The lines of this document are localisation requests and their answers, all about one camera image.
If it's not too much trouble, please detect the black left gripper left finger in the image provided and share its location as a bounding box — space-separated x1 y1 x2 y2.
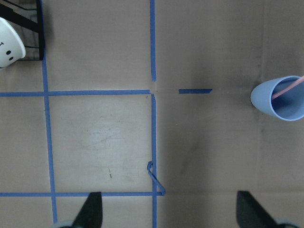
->
72 192 103 228

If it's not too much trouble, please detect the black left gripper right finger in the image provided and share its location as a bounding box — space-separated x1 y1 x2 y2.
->
236 190 278 228

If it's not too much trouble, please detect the light blue plastic cup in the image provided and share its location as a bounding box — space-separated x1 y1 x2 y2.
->
250 76 304 121

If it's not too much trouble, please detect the pink chopstick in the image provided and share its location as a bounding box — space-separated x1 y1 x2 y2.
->
271 76 304 100

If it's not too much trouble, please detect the white smiley mug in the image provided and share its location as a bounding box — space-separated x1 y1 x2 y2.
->
0 18 26 70

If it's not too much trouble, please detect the black wire cup rack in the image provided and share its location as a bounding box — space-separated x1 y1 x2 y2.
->
0 0 45 61

